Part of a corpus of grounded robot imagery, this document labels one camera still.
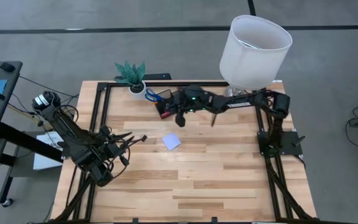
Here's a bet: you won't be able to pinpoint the black computer mouse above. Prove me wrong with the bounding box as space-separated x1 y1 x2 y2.
0 62 16 73

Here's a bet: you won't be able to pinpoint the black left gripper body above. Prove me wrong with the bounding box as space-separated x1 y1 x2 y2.
96 126 129 167

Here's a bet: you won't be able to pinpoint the black side desk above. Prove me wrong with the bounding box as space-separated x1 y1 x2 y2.
0 60 63 208

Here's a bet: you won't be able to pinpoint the blue-handled scissors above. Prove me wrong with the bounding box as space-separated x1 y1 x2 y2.
144 88 164 103

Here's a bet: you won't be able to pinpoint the black mesh desk organizer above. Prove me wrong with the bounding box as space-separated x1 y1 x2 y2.
154 88 200 120

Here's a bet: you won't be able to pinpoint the black binder clip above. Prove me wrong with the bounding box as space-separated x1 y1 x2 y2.
129 134 148 146

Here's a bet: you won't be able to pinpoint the white printed sheet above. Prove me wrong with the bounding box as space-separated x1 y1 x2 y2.
32 130 67 171

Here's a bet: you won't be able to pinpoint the black aluminium table frame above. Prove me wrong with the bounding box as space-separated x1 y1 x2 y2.
50 81 319 223

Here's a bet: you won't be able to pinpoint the silver lamp with white shade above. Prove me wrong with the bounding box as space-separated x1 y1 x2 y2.
219 14 293 97

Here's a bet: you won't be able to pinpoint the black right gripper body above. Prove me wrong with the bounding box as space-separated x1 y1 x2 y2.
171 86 213 128

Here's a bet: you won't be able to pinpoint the white sticky note pad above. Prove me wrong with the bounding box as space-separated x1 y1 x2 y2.
162 133 182 151

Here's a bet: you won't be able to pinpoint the green plant in white pot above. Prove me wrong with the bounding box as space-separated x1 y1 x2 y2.
114 60 148 100

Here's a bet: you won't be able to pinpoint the black desk cable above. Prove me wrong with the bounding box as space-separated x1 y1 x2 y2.
19 75 80 99

